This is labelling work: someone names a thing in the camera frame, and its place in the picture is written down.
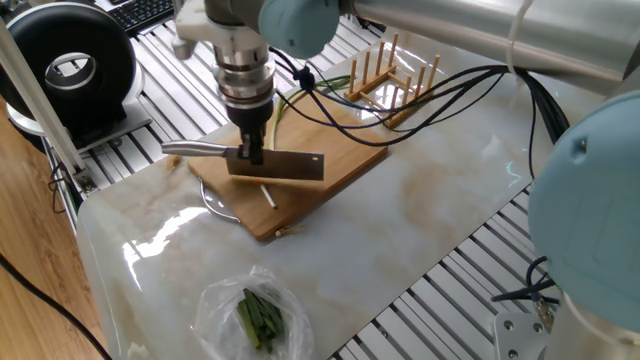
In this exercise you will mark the steel cleaver knife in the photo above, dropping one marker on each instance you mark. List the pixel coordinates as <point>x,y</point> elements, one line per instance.
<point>290,167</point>

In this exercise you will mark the chopped green garlic leaves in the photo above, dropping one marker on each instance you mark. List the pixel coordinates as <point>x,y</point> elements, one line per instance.
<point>255,315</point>

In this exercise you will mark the cut garlic stem piece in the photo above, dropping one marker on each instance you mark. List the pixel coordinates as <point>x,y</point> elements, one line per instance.
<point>269,197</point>

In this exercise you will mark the green garlic stalk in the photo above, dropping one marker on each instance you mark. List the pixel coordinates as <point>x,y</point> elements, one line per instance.
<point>273,135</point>

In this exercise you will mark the aluminium frame post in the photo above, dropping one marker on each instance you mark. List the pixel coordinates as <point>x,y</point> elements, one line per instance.
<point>45,110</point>

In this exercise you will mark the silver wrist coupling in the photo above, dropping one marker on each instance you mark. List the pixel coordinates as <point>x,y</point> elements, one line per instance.
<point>245,80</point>

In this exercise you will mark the black keyboard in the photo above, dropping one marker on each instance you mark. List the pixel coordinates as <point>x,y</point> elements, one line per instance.
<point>142,12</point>

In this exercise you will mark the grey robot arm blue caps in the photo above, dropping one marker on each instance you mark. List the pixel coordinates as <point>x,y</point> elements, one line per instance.
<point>590,210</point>

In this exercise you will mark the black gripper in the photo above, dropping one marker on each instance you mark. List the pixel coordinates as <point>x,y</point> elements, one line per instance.
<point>250,115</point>

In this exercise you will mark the clear plastic bag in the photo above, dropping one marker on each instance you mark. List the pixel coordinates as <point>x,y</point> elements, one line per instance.
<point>215,310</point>

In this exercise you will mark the cut garlic root end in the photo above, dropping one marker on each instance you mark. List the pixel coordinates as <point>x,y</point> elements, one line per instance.
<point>286,231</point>
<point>173,161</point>

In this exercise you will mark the wooden peg dish rack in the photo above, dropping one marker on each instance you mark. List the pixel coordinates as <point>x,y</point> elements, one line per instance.
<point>400,114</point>

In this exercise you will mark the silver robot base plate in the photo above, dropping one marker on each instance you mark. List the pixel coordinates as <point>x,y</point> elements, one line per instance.
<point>520,335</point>

